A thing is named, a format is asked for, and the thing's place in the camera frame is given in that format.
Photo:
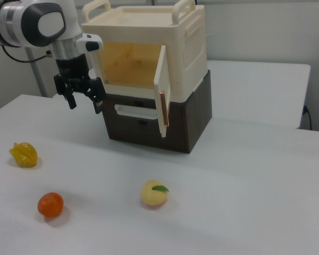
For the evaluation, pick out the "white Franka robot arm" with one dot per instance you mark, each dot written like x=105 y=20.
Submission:
x=34 y=24

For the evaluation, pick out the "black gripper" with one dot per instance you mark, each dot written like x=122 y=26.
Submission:
x=71 y=67

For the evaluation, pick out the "dark brown drawer box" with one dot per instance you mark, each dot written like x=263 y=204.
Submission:
x=194 y=119

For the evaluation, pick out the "orange toy tangerine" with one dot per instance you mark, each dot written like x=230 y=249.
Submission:
x=50 y=204

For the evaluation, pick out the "yellow toy starfruit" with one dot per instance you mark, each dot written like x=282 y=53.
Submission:
x=24 y=154

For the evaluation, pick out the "grey metal pole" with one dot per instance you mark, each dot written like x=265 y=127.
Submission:
x=37 y=74

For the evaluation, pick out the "cream cabinet door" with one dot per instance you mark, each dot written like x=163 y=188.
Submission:
x=163 y=77

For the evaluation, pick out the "pale yellow toy peach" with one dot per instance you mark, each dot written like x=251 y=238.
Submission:
x=152 y=195

